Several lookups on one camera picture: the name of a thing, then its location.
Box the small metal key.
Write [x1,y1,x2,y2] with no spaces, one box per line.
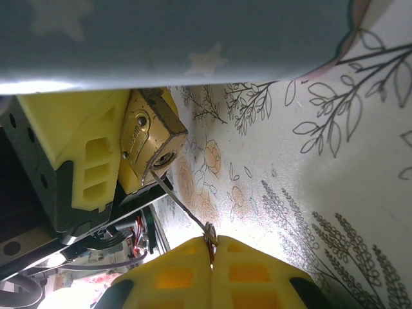
[148,169,221,273]

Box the blue cartoon tin box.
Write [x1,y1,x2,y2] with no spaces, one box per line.
[0,0,376,97]

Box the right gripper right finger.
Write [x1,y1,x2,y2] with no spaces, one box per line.
[211,234,330,309]

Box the brass padlock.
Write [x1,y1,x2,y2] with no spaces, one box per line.
[119,89,190,189]

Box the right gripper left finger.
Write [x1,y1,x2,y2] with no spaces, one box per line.
[95,236,214,309]

